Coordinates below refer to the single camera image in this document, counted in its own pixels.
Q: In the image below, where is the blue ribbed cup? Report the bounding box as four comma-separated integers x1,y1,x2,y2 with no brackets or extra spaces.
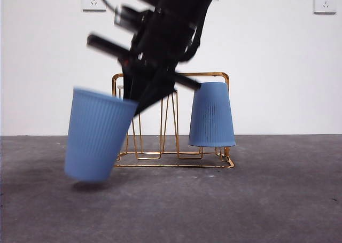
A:
188,82,237,148
64,86,139,184

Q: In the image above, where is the gold wire cup rack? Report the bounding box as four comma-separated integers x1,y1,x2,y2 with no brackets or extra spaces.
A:
111,72,236,169

